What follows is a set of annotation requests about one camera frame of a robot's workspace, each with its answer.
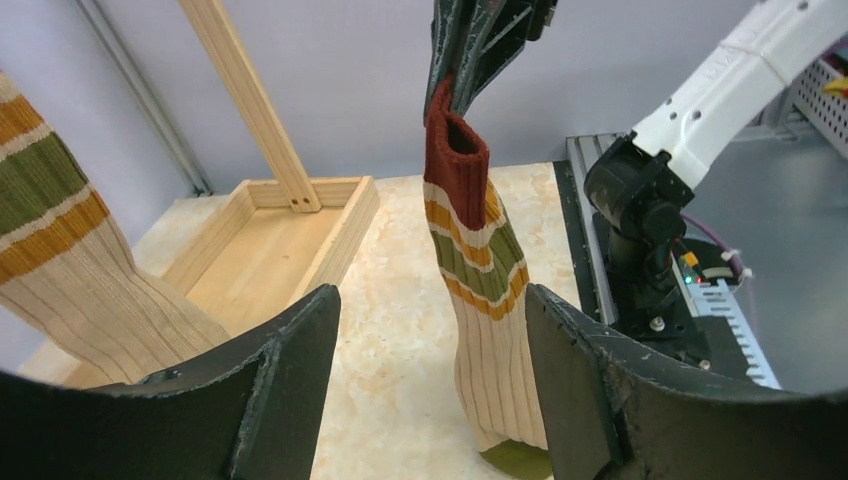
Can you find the white cable duct strip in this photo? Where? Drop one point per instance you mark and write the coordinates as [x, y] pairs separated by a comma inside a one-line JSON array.
[[734, 348]]

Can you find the wooden rack base tray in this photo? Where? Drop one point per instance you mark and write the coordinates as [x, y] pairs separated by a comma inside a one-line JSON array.
[[255, 255]]

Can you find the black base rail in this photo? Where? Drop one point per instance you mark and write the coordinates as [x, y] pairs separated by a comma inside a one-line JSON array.
[[610, 272]]

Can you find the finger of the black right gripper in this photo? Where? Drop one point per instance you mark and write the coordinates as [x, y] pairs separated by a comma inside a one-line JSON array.
[[445, 27], [492, 35]]

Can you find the right wooden rack post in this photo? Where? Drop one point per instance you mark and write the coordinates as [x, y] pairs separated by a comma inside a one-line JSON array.
[[219, 37]]

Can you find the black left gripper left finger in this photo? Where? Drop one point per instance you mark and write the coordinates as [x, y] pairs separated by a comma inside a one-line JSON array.
[[250, 408]]

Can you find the white perforated storage basket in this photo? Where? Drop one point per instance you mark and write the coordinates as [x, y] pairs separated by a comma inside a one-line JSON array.
[[827, 113]]

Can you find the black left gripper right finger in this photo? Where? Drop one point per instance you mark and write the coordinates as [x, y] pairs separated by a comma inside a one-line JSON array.
[[614, 408]]

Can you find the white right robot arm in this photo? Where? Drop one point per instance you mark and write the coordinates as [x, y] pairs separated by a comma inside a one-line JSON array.
[[642, 181]]

